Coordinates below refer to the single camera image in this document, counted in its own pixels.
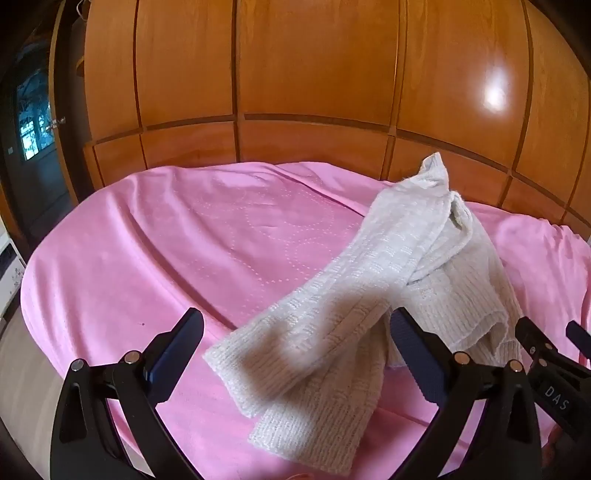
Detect white knitted sweater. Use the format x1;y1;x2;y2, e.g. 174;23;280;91
204;154;522;475

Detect pink bed sheet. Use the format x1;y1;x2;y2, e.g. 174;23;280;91
21;162;590;479

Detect white appliance at left edge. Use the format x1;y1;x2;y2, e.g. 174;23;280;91
0;220;26;318

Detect dark door with window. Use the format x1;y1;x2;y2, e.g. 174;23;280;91
1;41;72;245

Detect wooden wardrobe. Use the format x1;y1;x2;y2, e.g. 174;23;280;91
49;1;590;236

